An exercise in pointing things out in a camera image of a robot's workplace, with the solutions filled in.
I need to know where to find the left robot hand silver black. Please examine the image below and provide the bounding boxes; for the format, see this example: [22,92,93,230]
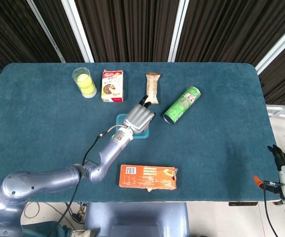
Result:
[123,95,156,135]

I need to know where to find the blue container lid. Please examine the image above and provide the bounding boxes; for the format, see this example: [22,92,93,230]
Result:
[116,113,150,141]

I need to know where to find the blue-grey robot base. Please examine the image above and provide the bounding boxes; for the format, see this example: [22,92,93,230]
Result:
[83,202,190,237]

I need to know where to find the white red cake box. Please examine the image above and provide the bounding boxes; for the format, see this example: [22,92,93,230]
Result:
[101,69,124,103]

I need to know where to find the orange cardboard biscuit box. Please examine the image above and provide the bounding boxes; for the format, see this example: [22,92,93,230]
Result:
[118,164,178,193]

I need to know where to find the brown snack bar wrapper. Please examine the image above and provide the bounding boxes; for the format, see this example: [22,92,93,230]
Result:
[145,72,161,105]

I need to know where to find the green chips can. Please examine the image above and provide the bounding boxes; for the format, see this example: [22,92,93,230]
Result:
[163,85,202,125]

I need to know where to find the black table control panel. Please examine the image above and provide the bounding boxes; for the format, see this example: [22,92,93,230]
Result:
[228,201,258,206]

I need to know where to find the yellow tennis ball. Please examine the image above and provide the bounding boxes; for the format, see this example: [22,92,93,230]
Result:
[80,83,96,97]
[76,73,92,89]

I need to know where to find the clear tennis ball tube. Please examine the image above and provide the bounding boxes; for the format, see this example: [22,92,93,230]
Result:
[72,67,98,99]

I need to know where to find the dark brown pleated curtain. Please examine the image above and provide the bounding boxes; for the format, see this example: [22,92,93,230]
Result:
[0,0,285,106]

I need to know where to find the teal table cloth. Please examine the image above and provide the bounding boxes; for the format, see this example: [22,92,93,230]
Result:
[0,62,279,203]

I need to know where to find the person's beige shoe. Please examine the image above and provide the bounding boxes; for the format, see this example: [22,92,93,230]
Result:
[71,229,94,237]

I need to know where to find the person's leg in jeans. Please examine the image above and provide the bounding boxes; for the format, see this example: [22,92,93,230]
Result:
[21,221,71,237]

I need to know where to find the black right hand cable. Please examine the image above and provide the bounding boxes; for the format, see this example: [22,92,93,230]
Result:
[262,183,280,237]

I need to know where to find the white metal rack frame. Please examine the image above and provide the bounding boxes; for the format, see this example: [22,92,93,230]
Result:
[266,98,285,121]

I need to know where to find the white frame post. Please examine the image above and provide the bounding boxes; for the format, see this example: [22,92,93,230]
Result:
[168,0,193,63]
[61,0,95,63]
[255,21,285,75]

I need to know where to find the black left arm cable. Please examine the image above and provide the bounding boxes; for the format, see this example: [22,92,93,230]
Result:
[53,124,128,237]

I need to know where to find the floor cable bundle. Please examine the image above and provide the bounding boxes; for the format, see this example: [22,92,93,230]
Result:
[0,201,87,225]

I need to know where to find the thin grey frame post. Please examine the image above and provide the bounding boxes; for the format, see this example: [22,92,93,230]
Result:
[26,0,66,63]

